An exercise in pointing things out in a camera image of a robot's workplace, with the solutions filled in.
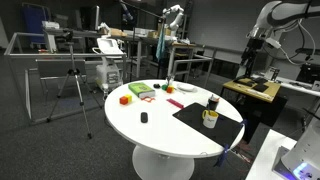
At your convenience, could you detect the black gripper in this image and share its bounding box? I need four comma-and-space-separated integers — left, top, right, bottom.
240, 37, 265, 71

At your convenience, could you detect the black cup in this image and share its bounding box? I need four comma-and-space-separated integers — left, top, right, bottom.
206, 96, 220, 112

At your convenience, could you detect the grey metal railing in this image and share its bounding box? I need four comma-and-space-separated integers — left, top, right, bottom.
170, 46, 218, 88

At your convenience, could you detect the small white plate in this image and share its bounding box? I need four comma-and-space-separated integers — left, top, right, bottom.
177, 82, 197, 92

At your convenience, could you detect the stack of white plates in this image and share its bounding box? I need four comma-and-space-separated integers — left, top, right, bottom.
175, 83, 198, 93

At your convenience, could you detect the white mug yellow inside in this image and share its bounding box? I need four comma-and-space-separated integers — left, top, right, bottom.
201, 109, 220, 129

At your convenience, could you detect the black mat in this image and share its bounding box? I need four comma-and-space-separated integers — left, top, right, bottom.
172, 102, 246, 149

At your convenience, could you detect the glass holding pens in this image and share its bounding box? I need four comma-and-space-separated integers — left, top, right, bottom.
165, 74, 175, 87

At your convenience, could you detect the pink ruler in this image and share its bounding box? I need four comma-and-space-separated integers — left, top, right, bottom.
166, 98, 185, 110

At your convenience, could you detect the teal hanging cloth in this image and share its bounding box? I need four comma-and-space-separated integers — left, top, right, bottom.
155, 28, 167, 62

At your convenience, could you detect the green book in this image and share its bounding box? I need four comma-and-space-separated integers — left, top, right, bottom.
127, 81, 157, 100

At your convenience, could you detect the black boom stand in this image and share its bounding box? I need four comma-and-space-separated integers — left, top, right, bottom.
118, 0, 166, 83

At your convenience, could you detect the black oval mouse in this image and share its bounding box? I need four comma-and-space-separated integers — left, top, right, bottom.
140, 111, 149, 124

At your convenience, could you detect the cardboard box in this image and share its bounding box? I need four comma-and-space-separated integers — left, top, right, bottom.
109, 28, 128, 38

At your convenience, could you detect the white equipment cart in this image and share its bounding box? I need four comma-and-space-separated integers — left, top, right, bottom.
92, 37, 124, 94

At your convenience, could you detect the blue board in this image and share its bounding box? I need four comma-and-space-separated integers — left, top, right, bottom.
21, 3, 51, 44

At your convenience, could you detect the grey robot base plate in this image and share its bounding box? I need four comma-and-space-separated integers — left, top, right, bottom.
271, 145, 301, 180

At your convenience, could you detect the white round table pedestal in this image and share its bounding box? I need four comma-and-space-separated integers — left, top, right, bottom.
132, 144, 195, 180

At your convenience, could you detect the grey frame panel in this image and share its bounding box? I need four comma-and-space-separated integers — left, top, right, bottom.
35, 59, 87, 80

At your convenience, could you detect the grey metal frame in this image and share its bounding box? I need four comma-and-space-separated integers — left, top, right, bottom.
3, 32, 128, 125

